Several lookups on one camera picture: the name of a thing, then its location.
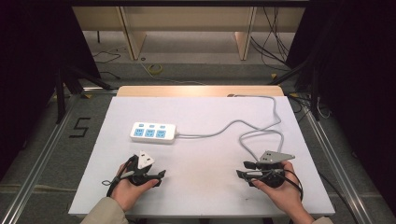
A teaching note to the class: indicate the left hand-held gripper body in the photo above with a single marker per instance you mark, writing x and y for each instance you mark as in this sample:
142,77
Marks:
140,174

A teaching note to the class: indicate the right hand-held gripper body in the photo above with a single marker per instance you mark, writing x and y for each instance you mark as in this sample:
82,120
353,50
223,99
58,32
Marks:
271,174

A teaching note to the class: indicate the person's left hand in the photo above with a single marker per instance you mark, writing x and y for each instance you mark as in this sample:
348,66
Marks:
126,193

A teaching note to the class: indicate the person's right hand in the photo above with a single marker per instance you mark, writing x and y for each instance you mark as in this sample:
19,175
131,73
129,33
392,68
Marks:
288,196

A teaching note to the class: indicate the white power strip blue sockets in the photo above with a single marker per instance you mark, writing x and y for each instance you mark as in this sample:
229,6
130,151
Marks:
153,132

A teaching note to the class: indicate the black metal stand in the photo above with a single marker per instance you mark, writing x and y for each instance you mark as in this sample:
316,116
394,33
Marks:
315,93
60,93

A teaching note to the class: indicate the yellow tape roll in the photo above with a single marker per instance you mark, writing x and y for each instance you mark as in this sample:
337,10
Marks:
149,69

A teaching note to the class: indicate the aluminium floor rail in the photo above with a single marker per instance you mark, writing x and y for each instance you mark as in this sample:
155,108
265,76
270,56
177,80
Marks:
37,161
336,161

